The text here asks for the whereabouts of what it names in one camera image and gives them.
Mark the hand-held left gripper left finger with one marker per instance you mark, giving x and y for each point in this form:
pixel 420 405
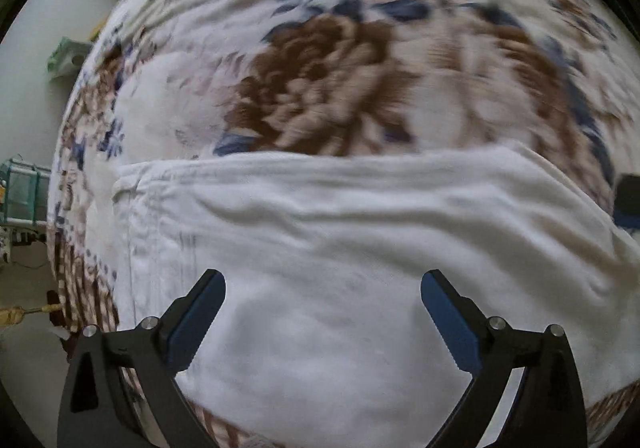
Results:
pixel 195 320

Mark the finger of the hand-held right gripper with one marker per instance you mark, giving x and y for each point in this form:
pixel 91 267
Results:
pixel 629 202

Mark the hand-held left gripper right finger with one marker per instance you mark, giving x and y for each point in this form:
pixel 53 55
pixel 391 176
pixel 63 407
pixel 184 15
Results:
pixel 450 320

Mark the white pants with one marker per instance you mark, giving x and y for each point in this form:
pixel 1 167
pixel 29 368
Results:
pixel 350 278

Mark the wooden stick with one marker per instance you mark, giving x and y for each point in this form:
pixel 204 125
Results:
pixel 25 312

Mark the green metal rack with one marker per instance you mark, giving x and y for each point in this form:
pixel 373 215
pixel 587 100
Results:
pixel 22 190

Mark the floral printed blanket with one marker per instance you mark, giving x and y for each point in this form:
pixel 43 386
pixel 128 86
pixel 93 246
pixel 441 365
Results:
pixel 350 63

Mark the green white shelf bracket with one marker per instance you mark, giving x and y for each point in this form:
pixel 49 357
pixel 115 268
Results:
pixel 67 57

